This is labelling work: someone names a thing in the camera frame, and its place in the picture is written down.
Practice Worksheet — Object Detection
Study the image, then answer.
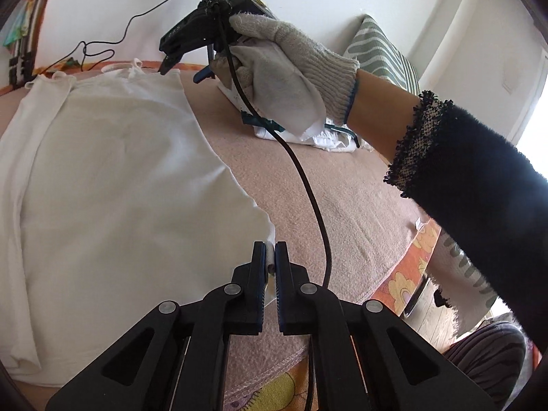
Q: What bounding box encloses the white camisole top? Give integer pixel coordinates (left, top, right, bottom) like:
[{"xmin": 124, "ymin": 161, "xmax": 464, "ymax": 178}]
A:
[{"xmin": 1, "ymin": 61, "xmax": 275, "ymax": 387}]

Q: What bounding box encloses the right forearm dark sleeve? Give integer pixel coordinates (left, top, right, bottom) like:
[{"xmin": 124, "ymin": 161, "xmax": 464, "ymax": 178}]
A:
[{"xmin": 345, "ymin": 67, "xmax": 548, "ymax": 354}]

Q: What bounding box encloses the right hand grey glove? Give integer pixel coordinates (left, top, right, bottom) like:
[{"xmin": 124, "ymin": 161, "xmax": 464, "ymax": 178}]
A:
[{"xmin": 211, "ymin": 13, "xmax": 360, "ymax": 125}]

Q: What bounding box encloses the orange floral bedsheet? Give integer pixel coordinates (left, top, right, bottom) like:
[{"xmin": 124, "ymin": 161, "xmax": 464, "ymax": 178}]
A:
[{"xmin": 0, "ymin": 59, "xmax": 442, "ymax": 411}]

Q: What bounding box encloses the striped grey trousers leg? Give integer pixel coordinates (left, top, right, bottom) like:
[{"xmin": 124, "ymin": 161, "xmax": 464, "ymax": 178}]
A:
[{"xmin": 443, "ymin": 322, "xmax": 526, "ymax": 410}]

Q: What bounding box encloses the green striped white pillow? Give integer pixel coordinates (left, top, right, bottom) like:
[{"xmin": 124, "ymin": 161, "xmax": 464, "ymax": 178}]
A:
[{"xmin": 344, "ymin": 15, "xmax": 421, "ymax": 95}]

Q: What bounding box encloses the folded teal patterned garment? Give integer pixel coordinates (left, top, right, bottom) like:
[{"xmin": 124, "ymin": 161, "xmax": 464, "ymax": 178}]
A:
[{"xmin": 238, "ymin": 109, "xmax": 361, "ymax": 149}]

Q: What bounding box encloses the folded white garment stack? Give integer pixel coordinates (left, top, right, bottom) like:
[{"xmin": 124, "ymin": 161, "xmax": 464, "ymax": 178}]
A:
[{"xmin": 217, "ymin": 81, "xmax": 373, "ymax": 152}]

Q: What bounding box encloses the colourful floral scarf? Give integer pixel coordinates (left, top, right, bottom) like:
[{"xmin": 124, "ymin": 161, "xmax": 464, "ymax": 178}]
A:
[{"xmin": 1, "ymin": 0, "xmax": 36, "ymax": 48}]

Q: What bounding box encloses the black ring light cable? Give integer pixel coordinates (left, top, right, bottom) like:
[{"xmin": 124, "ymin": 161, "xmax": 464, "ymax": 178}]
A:
[{"xmin": 29, "ymin": 0, "xmax": 201, "ymax": 79}]

